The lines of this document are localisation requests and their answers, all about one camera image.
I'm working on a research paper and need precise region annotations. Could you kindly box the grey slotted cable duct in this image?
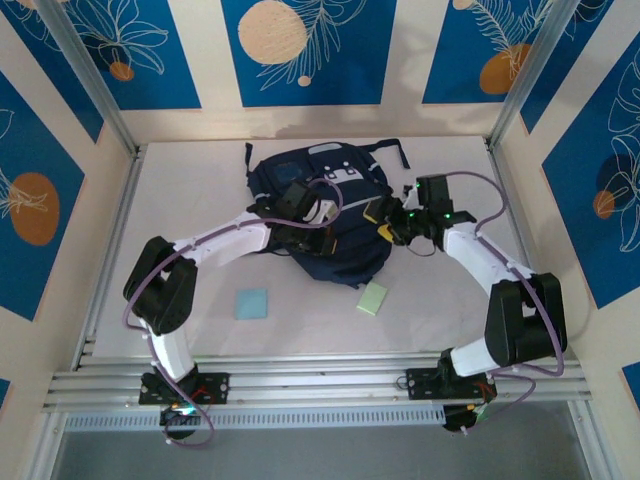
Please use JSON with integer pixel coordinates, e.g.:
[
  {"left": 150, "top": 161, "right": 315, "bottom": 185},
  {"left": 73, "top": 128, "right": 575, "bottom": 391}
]
[{"left": 64, "top": 404, "right": 446, "bottom": 434}]

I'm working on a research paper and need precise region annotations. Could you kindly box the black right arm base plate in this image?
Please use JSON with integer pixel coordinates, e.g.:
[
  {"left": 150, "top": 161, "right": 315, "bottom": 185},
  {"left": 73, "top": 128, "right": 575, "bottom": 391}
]
[{"left": 405, "top": 366, "right": 499, "bottom": 401}]

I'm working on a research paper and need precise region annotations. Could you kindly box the blue sticky note pad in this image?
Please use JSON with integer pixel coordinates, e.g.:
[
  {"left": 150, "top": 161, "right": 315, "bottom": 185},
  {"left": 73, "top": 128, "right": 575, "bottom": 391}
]
[{"left": 234, "top": 287, "right": 270, "bottom": 321}]

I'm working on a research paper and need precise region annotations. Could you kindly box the aluminium mounting rail beam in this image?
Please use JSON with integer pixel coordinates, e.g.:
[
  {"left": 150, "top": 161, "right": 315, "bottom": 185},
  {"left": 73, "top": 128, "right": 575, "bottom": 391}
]
[{"left": 42, "top": 352, "right": 594, "bottom": 414}]

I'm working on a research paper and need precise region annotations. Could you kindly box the black controller board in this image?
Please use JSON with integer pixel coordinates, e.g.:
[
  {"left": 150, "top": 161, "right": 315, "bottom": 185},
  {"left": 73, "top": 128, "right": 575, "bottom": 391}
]
[
  {"left": 159, "top": 404, "right": 201, "bottom": 429},
  {"left": 442, "top": 404, "right": 494, "bottom": 434}
]

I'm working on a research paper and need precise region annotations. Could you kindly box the green sticky note pad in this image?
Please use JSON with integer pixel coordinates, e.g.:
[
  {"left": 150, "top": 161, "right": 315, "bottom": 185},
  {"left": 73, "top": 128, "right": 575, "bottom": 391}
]
[{"left": 356, "top": 282, "right": 389, "bottom": 316}]

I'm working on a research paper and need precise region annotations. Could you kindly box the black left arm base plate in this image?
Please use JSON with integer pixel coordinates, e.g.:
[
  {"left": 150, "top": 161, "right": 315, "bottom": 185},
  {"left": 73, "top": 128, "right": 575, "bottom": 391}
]
[{"left": 138, "top": 372, "right": 230, "bottom": 406}]

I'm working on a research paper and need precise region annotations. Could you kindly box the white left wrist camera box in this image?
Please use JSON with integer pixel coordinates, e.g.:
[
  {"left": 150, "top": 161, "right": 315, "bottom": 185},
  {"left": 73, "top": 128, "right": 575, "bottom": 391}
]
[{"left": 304, "top": 198, "right": 337, "bottom": 226}]

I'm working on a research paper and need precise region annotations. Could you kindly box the aluminium table side rail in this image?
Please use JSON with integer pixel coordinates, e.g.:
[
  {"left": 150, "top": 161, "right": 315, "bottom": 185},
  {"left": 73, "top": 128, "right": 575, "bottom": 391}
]
[
  {"left": 485, "top": 139, "right": 564, "bottom": 361},
  {"left": 73, "top": 143, "right": 147, "bottom": 371}
]

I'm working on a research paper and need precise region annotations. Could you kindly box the navy blue backpack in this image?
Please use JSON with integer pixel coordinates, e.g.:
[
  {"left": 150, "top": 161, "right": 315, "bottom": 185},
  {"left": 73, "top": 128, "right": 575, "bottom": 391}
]
[{"left": 244, "top": 140, "right": 411, "bottom": 290}]

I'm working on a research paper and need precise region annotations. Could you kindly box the aluminium frame post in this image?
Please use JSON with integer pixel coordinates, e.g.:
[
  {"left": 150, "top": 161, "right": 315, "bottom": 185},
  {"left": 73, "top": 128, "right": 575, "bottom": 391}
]
[
  {"left": 37, "top": 0, "right": 139, "bottom": 156},
  {"left": 487, "top": 0, "right": 586, "bottom": 151}
]

